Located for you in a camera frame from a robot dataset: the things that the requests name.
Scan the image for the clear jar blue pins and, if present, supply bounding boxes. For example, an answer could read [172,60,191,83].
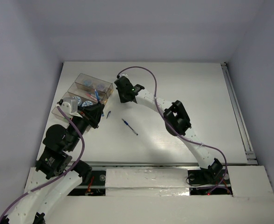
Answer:
[83,80,92,86]

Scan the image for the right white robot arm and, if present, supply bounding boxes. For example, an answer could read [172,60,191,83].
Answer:
[115,75,223,183]

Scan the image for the blue pen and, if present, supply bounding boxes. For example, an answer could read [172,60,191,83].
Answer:
[94,89,104,117]
[122,119,138,136]

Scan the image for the white foam front block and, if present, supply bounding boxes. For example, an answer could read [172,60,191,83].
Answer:
[105,168,190,196]

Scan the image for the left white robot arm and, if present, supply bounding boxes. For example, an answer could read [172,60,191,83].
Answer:
[0,98,104,224]

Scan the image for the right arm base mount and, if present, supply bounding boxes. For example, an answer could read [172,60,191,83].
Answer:
[186,159,233,196]

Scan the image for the aluminium rail right edge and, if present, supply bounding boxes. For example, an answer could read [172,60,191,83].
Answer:
[221,63,258,165]

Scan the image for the clear compartment organizer tray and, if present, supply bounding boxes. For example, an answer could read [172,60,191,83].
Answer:
[48,73,114,123]

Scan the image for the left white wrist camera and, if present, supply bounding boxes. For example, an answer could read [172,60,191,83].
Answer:
[56,97,82,118]

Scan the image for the blue white tape roll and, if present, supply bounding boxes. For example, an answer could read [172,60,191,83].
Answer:
[81,100,94,108]
[73,96,82,106]

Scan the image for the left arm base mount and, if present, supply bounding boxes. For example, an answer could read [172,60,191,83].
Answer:
[68,170,106,196]

